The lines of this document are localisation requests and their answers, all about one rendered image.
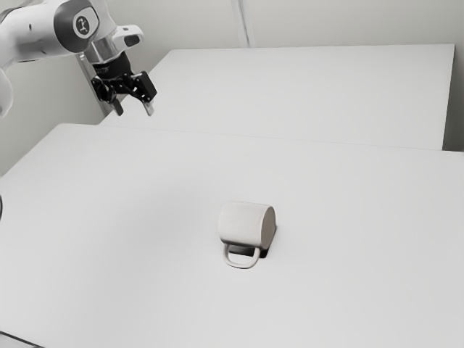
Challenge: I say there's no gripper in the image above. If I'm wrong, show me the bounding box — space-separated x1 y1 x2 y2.
90 52 159 117

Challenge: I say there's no white ceramic mug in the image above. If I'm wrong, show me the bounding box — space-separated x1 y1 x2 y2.
217 200 277 270

